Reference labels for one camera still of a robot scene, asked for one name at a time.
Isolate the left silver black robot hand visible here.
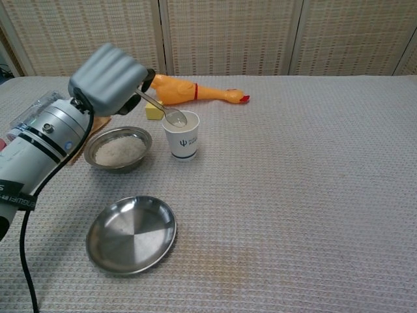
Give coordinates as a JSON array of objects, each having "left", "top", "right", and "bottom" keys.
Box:
[{"left": 67, "top": 43, "right": 156, "bottom": 117}]

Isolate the metal spoon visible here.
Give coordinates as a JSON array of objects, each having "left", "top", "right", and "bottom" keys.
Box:
[{"left": 135, "top": 88, "right": 188, "bottom": 127}]

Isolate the steel bowl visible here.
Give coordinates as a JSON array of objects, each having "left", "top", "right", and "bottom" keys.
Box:
[{"left": 83, "top": 126, "right": 153, "bottom": 173}]

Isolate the white paper cup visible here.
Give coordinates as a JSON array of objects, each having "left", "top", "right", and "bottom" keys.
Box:
[{"left": 162, "top": 110, "right": 200, "bottom": 162}]

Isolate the bamboo folding screen panel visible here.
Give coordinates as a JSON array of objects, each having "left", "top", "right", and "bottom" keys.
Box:
[
  {"left": 0, "top": 0, "right": 169, "bottom": 78},
  {"left": 159, "top": 0, "right": 304, "bottom": 76},
  {"left": 392, "top": 42, "right": 417, "bottom": 76},
  {"left": 288, "top": 0, "right": 417, "bottom": 76}
]

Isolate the yellow foam cube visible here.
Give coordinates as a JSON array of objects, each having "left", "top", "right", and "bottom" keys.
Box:
[{"left": 144, "top": 101, "right": 167, "bottom": 121}]

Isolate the clear plastic water bottle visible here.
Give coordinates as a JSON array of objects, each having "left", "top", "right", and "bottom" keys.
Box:
[{"left": 8, "top": 91, "right": 71, "bottom": 131}]

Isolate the yellow rubber chicken toy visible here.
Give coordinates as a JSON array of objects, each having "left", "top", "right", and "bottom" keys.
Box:
[{"left": 149, "top": 74, "right": 251, "bottom": 106}]

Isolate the flat steel plate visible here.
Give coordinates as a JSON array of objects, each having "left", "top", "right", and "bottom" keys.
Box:
[{"left": 85, "top": 195, "right": 177, "bottom": 275}]

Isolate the white woven tablecloth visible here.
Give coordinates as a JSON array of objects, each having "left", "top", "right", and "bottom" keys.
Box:
[{"left": 0, "top": 74, "right": 417, "bottom": 313}]

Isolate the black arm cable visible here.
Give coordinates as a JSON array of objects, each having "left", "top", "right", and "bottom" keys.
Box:
[{"left": 19, "top": 94, "right": 95, "bottom": 313}]

